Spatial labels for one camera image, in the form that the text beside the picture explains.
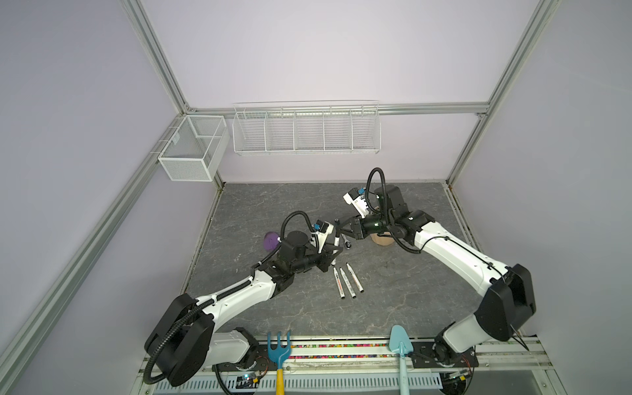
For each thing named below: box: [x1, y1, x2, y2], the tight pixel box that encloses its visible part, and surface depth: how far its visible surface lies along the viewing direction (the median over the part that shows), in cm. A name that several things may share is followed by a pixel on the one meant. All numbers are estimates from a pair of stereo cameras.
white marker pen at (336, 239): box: [334, 218, 340, 247], surface depth 78 cm
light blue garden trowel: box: [388, 324, 414, 395], surface depth 75 cm
